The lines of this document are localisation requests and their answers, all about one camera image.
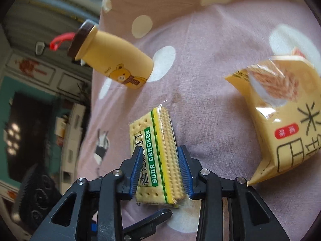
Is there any yellow bear print bottle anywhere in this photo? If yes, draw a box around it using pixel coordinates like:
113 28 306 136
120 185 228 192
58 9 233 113
50 19 154 90

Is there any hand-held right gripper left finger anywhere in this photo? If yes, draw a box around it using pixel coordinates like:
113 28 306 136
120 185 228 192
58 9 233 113
30 153 144 241

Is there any soda cracker packet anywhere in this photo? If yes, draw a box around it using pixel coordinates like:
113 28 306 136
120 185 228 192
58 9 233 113
129 100 193 208

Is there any black television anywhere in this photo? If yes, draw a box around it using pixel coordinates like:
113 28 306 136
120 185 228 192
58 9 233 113
7 92 55 182

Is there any pink polka dot bed sheet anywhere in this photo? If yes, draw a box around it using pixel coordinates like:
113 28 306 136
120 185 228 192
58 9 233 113
83 0 321 241

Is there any white cabinet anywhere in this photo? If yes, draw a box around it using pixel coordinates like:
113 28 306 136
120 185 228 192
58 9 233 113
60 102 86 189

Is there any red knot wall hanging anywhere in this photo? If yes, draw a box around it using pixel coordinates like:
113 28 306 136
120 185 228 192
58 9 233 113
17 57 49 78

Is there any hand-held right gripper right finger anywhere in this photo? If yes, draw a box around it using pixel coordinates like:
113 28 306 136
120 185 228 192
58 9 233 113
176 152 287 241

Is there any grey curtain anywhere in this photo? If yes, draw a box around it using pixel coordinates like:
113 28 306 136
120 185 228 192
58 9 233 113
5 0 102 64

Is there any yellow bread packet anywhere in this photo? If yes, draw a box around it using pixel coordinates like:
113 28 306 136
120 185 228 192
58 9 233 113
224 55 321 187

